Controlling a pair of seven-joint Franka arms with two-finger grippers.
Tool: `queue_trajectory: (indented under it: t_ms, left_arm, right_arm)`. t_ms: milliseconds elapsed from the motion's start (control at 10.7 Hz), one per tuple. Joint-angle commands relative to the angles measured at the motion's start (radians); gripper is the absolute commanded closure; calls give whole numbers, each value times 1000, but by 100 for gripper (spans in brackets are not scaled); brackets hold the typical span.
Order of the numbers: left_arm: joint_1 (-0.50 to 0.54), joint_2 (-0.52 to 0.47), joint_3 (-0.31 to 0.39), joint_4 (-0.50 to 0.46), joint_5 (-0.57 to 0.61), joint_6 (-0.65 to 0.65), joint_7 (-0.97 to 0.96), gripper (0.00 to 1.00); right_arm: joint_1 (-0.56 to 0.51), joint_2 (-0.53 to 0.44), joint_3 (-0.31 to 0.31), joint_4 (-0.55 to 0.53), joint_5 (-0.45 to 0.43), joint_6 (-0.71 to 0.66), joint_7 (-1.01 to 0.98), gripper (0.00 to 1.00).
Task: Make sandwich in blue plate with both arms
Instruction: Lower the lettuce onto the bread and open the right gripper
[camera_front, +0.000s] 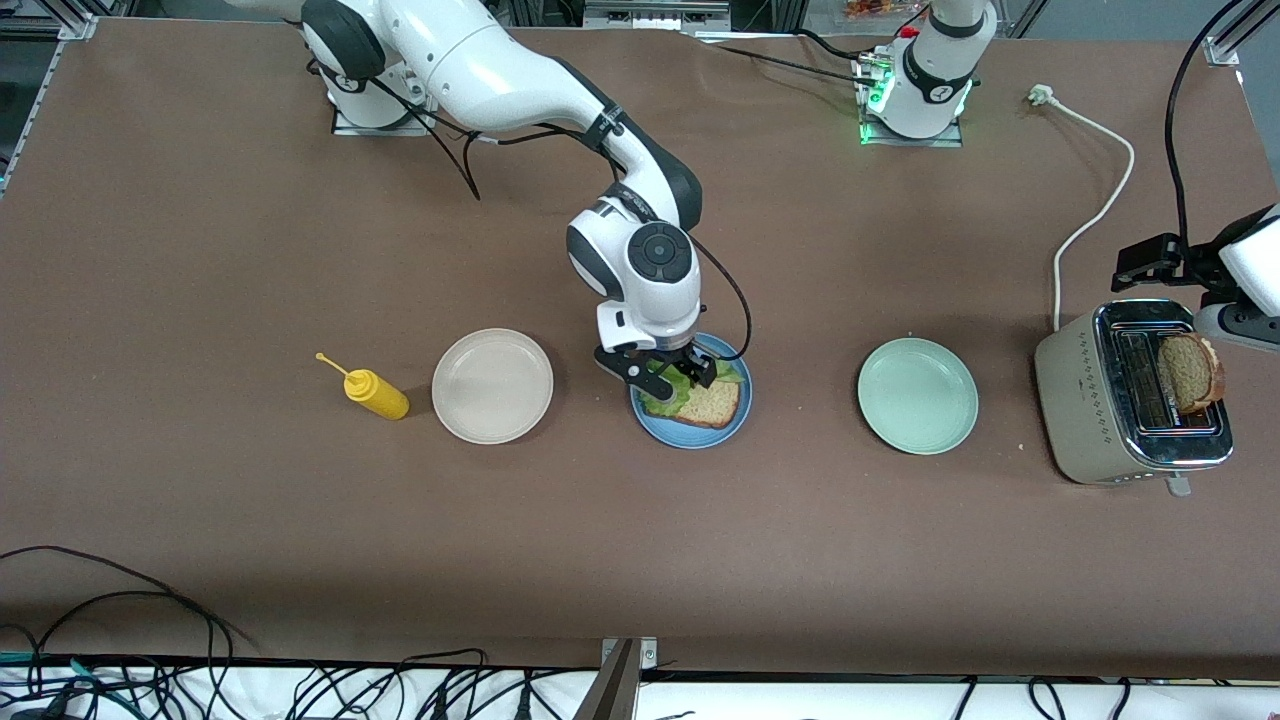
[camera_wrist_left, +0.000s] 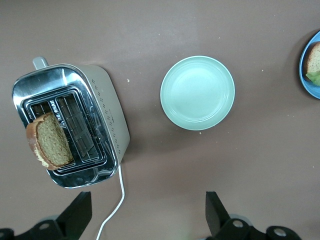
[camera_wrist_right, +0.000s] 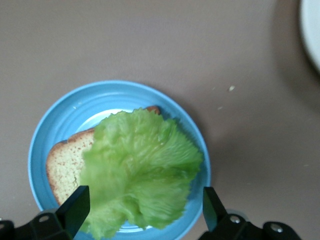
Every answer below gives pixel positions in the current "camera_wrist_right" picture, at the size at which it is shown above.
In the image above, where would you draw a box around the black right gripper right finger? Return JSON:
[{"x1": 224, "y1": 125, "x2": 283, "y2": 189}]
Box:
[{"x1": 198, "y1": 186, "x2": 303, "y2": 240}]

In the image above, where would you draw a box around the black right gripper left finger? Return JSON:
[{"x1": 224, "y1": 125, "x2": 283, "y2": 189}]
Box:
[{"x1": 0, "y1": 184, "x2": 91, "y2": 240}]

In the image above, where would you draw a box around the toasted brown bread slice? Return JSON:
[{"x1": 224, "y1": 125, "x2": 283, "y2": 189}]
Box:
[{"x1": 45, "y1": 105, "x2": 161, "y2": 207}]

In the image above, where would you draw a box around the green lettuce leaf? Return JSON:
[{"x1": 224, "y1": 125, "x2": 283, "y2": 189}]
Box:
[{"x1": 80, "y1": 107, "x2": 204, "y2": 240}]

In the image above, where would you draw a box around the blue round plate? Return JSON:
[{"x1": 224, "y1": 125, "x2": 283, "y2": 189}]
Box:
[{"x1": 27, "y1": 79, "x2": 211, "y2": 240}]

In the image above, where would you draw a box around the beige round plate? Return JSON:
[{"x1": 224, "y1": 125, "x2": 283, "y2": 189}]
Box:
[{"x1": 299, "y1": 0, "x2": 320, "y2": 73}]

